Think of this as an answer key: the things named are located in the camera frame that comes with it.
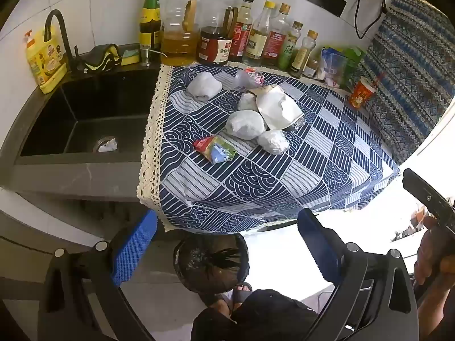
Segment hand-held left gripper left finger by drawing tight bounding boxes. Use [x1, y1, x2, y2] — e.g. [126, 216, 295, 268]
[37, 209, 159, 341]

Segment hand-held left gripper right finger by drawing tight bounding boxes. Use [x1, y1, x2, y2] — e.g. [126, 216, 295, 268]
[297, 208, 420, 341]

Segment black lined trash bin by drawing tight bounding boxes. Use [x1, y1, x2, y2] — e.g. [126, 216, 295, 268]
[173, 234, 249, 294]

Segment white paper ball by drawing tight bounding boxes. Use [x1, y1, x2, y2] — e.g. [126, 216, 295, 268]
[187, 72, 222, 100]
[237, 92, 259, 112]
[226, 110, 267, 139]
[257, 130, 290, 155]

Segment colourful snack wrapper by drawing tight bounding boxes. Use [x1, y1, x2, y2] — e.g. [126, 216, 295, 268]
[193, 135, 238, 165]

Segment white paper bag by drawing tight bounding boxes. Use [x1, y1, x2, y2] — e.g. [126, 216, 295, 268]
[249, 84, 305, 130]

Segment clear plastic wrapper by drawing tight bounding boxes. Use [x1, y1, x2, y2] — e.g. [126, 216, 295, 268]
[235, 68, 266, 89]

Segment person's right forearm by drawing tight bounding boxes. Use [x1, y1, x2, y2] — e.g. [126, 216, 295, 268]
[419, 288, 455, 341]

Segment person's right hand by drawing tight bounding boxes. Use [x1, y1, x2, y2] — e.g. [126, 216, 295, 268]
[413, 216, 455, 288]

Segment blue patterned tablecloth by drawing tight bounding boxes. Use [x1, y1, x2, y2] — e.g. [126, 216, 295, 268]
[137, 62, 400, 233]

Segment black sandal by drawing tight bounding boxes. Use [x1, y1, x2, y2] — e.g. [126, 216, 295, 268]
[201, 282, 254, 315]

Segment person's black shorts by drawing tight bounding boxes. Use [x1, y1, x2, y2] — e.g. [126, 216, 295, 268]
[191, 289, 320, 341]

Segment white tissue wad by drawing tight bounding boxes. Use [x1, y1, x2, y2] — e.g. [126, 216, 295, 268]
[97, 137, 118, 153]

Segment person's bare leg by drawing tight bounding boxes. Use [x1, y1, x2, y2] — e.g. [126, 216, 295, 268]
[210, 289, 236, 319]

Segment red paper cup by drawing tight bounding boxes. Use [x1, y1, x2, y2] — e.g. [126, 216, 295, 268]
[348, 76, 377, 109]

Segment blue zigzag patterned cloth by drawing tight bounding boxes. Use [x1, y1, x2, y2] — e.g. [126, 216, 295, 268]
[355, 0, 455, 166]

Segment black kitchen sink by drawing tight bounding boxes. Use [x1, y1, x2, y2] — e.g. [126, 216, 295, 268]
[19, 69, 160, 157]

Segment green packet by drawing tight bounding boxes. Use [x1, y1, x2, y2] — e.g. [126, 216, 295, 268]
[341, 46, 367, 90]

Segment white and blue packet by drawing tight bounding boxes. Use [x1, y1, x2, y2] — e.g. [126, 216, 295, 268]
[316, 47, 348, 86]

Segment small glass jar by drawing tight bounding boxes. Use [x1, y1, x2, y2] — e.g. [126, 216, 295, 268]
[304, 57, 320, 79]

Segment yellow green sponge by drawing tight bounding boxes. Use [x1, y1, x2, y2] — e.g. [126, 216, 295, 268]
[121, 47, 141, 66]

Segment gold cap small bottle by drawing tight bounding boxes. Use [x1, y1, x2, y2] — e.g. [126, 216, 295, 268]
[289, 29, 318, 77]

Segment black and yellow cloth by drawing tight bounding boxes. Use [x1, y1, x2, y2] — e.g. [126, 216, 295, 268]
[83, 43, 123, 74]

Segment metal soap dispenser pump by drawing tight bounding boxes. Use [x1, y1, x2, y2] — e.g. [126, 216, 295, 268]
[140, 44, 167, 66]

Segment green label small bottle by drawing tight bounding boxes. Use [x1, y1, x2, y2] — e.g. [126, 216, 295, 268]
[279, 21, 303, 72]

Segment yellow dish soap bottle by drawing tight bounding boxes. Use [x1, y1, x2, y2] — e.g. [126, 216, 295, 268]
[25, 25, 68, 95]

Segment black faucet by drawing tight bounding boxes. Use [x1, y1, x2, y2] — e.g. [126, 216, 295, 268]
[44, 9, 85, 74]

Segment red label vinegar bottle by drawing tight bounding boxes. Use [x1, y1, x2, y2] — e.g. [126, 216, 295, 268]
[263, 3, 291, 68]

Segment large clear oil jug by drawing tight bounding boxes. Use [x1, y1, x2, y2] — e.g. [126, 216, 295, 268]
[161, 0, 200, 66]

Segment dark soy sauce jug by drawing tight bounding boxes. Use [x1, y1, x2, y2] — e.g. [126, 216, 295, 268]
[197, 0, 238, 65]

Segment yellow cap clear bottle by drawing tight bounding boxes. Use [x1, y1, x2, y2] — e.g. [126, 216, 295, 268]
[243, 1, 276, 65]

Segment black cap sauce bottle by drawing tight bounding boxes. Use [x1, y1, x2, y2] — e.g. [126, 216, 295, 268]
[229, 0, 255, 63]

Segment green label glass bottle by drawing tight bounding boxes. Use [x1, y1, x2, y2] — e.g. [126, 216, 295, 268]
[138, 0, 163, 52]

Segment black cable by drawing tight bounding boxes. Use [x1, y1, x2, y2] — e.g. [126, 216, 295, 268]
[354, 0, 388, 40]

